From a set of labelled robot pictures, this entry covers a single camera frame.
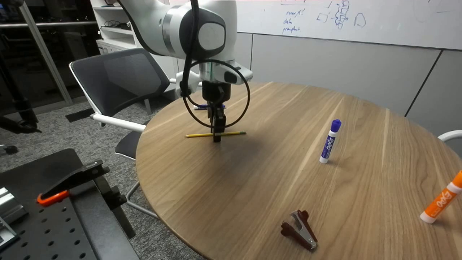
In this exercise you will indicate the small black floor object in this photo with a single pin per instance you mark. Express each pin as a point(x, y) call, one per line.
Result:
point(9, 148)

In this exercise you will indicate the orange white marker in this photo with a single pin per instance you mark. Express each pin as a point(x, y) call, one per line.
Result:
point(440, 202)

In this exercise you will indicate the grey metal bracket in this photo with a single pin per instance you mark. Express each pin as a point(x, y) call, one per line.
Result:
point(6, 232)
point(9, 202)

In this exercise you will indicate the small blue marker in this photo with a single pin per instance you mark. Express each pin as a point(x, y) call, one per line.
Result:
point(202, 105)

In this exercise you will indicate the yellow pencil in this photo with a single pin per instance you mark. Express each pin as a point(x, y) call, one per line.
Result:
point(199, 134)

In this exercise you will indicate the whiteboard with blue writing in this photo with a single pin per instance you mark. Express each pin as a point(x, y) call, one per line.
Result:
point(365, 18)

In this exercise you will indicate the black floor plate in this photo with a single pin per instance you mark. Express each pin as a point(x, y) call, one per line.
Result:
point(79, 114)

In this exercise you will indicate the white chair armrest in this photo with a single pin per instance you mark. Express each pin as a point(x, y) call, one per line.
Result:
point(449, 135)

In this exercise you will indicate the white shelf unit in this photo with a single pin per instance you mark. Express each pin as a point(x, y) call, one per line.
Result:
point(115, 36)

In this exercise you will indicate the grey mesh office chair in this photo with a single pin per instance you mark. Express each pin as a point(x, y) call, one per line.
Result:
point(120, 79)

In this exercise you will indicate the brown staple remover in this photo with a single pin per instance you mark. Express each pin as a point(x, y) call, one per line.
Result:
point(299, 229)

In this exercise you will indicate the grey diagonal metal pole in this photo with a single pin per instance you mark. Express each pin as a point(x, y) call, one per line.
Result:
point(45, 52)

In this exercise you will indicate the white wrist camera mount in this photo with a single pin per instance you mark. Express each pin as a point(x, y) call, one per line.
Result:
point(231, 72)

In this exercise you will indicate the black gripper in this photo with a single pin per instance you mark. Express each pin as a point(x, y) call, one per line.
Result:
point(215, 91)

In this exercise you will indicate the blue and white marker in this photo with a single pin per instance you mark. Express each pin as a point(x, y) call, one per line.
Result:
point(329, 144)

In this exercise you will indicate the black tripod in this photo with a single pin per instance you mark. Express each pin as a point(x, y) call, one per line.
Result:
point(16, 101)

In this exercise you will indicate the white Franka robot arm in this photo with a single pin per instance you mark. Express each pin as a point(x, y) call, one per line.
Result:
point(173, 26)

